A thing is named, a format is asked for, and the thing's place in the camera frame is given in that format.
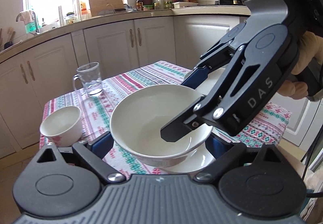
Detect large white plate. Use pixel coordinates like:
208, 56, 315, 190
160, 67, 225, 175

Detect white bowl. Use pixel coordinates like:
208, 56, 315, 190
110, 84, 212, 168
39, 106, 83, 148

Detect white kitchen cabinets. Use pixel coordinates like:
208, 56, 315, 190
0, 5, 323, 159

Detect kitchen faucet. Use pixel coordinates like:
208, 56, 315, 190
16, 10, 32, 25

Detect gloved right hand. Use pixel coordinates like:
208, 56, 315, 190
278, 31, 322, 100

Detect patterned tablecloth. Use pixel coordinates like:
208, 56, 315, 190
43, 61, 291, 176

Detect glass mug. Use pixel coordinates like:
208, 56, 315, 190
72, 62, 103, 97

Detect dark sauce bottle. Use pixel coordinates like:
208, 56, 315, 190
136, 0, 143, 11

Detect wooden cutting board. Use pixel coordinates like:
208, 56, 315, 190
89, 0, 125, 17

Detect green dish soap bottle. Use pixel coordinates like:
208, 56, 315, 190
25, 10, 40, 34

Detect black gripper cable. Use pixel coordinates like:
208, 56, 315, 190
301, 127, 323, 199

